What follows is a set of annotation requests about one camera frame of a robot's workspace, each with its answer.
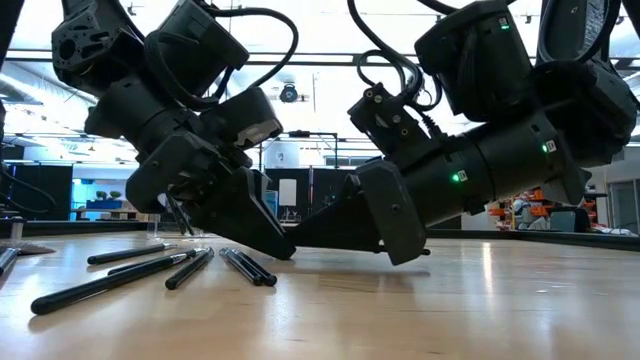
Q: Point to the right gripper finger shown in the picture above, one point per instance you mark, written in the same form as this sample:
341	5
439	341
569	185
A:
345	225

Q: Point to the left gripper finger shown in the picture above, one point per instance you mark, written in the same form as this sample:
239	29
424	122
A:
245	215

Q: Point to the thick black makeup brush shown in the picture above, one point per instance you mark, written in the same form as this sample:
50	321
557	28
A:
186	220

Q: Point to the clear acrylic organizer container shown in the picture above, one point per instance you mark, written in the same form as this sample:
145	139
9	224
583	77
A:
152	225

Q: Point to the long black pen front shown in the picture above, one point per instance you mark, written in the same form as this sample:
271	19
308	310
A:
65	297

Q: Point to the black fan makeup brush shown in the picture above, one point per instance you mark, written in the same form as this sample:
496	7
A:
7	260

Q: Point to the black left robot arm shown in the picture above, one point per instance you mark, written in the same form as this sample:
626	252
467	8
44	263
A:
125	115

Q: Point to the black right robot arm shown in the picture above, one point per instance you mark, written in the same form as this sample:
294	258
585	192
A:
525	150

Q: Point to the white board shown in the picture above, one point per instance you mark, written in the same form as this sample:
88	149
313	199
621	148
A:
287	192

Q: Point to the blue planter with plants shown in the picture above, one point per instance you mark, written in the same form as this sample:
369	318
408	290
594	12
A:
104	204

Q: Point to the black hanging dome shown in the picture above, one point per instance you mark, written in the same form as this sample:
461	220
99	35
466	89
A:
289	94

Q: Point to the black partition panel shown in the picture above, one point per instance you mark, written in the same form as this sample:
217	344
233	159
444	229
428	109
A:
40	192

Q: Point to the orange shelving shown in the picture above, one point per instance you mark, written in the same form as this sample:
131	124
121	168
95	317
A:
537	210

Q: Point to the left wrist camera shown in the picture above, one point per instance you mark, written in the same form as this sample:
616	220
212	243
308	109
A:
235	115

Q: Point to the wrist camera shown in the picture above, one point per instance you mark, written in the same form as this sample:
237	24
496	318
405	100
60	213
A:
235	115
385	125

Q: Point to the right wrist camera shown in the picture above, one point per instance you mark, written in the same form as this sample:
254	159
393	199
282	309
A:
385	125

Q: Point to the black aluminium table frame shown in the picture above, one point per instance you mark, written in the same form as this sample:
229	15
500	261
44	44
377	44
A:
75	228

